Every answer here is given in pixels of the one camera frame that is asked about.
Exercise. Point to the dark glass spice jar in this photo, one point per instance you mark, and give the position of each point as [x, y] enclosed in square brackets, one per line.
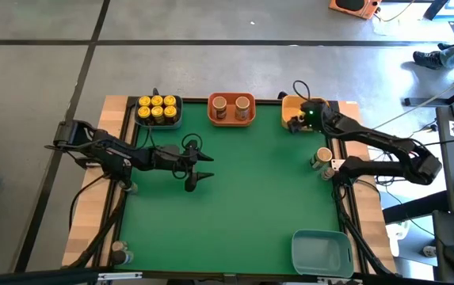
[120, 257]

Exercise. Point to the blue plastic bin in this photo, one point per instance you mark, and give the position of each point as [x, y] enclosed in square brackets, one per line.
[159, 126]

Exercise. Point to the teal plastic bin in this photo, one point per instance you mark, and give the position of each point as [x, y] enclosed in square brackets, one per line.
[321, 255]

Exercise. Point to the black clamp knob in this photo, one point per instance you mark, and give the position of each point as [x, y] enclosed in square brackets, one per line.
[155, 91]
[282, 95]

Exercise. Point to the orange plastic bin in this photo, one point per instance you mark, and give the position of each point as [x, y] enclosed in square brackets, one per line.
[230, 118]

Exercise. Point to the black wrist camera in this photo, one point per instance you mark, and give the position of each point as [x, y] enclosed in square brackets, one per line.
[177, 158]
[313, 115]

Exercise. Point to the black metal table frame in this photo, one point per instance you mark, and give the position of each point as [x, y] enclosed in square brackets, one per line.
[270, 101]

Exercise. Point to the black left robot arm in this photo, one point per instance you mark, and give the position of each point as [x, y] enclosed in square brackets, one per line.
[104, 146]

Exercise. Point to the black table leg beam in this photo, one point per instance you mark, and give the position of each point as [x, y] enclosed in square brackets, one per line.
[413, 208]

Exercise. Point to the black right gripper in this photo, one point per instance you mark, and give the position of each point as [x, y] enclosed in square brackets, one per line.
[296, 126]

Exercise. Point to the yellow plastic bin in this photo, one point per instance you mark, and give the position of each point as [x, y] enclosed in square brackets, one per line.
[290, 107]

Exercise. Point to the black floor stand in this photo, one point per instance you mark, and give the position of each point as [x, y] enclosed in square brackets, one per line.
[424, 102]

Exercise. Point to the white plastic object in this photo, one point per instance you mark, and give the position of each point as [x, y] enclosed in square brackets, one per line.
[403, 229]

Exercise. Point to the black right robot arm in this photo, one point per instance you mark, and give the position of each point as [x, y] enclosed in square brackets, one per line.
[373, 136]

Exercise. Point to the black tripod stand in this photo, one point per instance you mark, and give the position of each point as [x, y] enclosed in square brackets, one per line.
[434, 10]

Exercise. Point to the person's foot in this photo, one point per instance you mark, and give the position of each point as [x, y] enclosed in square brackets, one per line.
[428, 59]

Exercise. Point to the round white object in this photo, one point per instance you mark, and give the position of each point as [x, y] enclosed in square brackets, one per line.
[429, 251]

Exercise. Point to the orange box black disc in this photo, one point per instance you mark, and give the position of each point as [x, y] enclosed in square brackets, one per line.
[369, 11]

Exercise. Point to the green table mat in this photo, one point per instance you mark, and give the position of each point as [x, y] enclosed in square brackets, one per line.
[230, 221]

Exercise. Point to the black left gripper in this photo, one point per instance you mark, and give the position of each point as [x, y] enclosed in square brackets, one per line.
[192, 166]

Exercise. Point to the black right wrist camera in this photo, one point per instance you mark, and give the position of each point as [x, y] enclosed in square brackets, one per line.
[313, 115]

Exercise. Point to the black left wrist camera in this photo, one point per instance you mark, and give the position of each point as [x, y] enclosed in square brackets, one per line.
[177, 158]

